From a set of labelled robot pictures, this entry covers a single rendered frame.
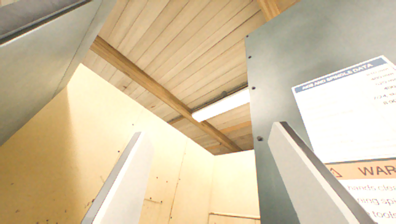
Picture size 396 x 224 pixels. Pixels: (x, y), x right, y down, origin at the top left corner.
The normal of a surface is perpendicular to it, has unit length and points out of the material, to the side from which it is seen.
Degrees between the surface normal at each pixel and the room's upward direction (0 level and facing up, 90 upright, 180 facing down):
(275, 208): 90
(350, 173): 90
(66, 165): 90
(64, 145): 90
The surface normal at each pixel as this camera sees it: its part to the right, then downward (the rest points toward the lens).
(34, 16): 0.76, -0.31
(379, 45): -0.63, -0.56
